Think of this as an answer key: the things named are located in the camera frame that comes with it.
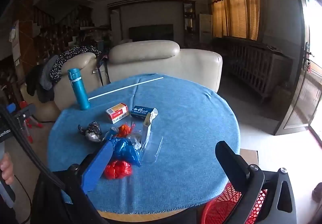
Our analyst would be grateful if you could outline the red and white toy tricycle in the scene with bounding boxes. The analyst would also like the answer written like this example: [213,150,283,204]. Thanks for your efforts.
[20,101,43,142]

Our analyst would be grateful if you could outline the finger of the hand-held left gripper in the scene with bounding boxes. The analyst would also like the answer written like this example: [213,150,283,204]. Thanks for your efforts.
[15,104,36,136]

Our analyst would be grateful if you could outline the clear plastic packaging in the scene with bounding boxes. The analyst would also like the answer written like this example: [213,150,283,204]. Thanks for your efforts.
[139,136,164,163]

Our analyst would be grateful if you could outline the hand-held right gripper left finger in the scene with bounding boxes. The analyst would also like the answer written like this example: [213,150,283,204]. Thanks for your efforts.
[30,140,115,224]

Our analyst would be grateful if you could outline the black television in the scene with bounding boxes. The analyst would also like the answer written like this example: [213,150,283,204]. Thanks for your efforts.
[129,24,174,43]

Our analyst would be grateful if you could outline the red plastic mesh basket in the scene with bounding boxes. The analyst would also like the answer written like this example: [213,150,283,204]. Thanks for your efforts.
[201,182,267,224]

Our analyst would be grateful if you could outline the red plastic bag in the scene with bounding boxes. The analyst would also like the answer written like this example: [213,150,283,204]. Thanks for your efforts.
[104,160,132,179]

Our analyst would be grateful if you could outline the blue toothpaste box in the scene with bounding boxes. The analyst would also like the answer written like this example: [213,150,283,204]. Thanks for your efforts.
[131,105,155,119]

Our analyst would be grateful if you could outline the white carton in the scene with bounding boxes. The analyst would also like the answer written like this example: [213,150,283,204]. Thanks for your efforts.
[142,108,159,149]

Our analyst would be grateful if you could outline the black white-dotted garment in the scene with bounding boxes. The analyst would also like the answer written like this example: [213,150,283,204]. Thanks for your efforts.
[50,46,101,83]

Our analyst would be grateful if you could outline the black braided cable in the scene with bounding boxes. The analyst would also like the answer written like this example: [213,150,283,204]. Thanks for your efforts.
[0,104,67,190]

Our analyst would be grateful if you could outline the dark display cabinet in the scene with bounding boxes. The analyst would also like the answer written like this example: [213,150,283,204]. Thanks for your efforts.
[183,2,196,38]

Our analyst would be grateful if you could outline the teal thermos bottle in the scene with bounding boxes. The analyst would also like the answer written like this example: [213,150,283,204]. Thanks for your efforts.
[67,68,91,111]

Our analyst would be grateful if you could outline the orange curtains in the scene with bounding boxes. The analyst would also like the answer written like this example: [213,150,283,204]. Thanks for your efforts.
[207,0,267,40]

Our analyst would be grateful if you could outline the wooden baby crib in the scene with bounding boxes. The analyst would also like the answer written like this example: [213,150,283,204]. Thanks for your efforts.
[226,38,292,102]

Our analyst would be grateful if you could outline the blue plastic bag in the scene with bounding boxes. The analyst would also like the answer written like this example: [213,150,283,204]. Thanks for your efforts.
[109,136,141,167]

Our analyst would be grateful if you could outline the white standing air conditioner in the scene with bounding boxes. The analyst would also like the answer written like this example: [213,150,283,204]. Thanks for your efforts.
[199,14,212,43]

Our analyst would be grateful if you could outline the orange-red ribbon bow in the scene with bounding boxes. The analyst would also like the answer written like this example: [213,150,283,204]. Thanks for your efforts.
[117,124,136,138]

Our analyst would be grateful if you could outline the brown wooden door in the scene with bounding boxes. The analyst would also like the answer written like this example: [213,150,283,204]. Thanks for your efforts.
[274,43,315,136]

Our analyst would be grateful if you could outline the grey garment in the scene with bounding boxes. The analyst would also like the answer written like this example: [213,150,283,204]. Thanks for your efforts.
[41,55,58,90]

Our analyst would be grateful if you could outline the blue tablecloth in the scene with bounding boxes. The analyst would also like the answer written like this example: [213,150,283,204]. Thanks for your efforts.
[47,74,240,214]

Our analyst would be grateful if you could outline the person's left hand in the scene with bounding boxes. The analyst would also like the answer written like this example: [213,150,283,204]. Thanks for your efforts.
[0,153,15,185]

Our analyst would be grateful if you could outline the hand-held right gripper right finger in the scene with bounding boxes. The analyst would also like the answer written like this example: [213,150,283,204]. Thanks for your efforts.
[215,140,297,224]

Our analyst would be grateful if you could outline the black and silver wrapper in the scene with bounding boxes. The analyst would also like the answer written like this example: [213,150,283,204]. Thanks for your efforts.
[78,121,103,142]

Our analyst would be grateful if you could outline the wooden staircase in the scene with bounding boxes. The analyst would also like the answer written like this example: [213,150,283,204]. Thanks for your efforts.
[33,5,93,53]

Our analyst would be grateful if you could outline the cream leather sofa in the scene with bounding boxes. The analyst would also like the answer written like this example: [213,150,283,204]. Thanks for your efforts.
[21,40,223,122]

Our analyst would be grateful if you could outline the dark bag strap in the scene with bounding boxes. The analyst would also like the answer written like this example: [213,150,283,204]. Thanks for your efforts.
[94,53,110,86]

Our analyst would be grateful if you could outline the orange and white medicine box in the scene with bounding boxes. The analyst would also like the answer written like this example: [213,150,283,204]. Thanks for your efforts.
[106,103,129,124]

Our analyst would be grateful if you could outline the brown cardboard box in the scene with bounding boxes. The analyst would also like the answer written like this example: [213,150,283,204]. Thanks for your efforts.
[239,148,258,164]

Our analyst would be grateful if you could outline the thin white stick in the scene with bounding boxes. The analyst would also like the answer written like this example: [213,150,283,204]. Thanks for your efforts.
[89,77,164,100]

